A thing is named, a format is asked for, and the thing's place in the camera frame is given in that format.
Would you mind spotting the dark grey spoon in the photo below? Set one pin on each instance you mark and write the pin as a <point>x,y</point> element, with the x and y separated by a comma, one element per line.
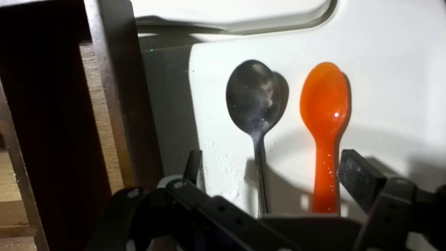
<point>256,98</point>

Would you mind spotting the orange plastic spoon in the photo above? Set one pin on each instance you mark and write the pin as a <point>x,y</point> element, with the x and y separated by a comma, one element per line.
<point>325,102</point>

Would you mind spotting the brown wooden cutlery tray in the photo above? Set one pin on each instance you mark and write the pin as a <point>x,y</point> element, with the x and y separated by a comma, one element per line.
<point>46,92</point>

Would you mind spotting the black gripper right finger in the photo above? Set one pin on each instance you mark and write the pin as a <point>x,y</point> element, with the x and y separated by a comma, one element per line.
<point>367,186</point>

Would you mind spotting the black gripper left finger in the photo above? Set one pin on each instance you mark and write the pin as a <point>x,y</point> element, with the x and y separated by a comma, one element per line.
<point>193,209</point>

